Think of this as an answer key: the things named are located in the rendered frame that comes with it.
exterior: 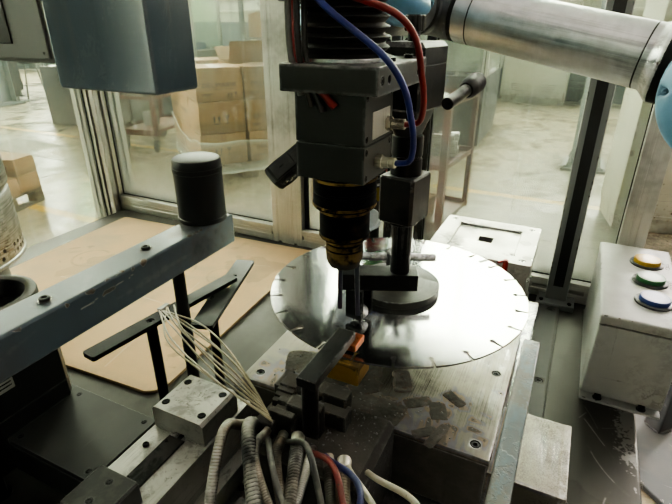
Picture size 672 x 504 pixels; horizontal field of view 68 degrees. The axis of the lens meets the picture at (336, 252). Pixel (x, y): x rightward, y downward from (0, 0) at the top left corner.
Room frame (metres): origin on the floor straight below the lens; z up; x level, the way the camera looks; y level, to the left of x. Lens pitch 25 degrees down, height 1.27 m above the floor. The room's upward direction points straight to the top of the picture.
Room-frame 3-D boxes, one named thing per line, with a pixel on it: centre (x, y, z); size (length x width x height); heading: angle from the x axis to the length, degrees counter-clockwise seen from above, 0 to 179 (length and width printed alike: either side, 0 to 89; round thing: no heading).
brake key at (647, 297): (0.62, -0.46, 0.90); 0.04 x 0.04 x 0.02
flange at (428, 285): (0.57, -0.08, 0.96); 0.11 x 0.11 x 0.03
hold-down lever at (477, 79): (0.51, -0.11, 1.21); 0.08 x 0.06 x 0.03; 154
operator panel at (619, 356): (0.69, -0.48, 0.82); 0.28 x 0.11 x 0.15; 154
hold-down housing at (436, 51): (0.49, -0.07, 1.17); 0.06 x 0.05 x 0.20; 145
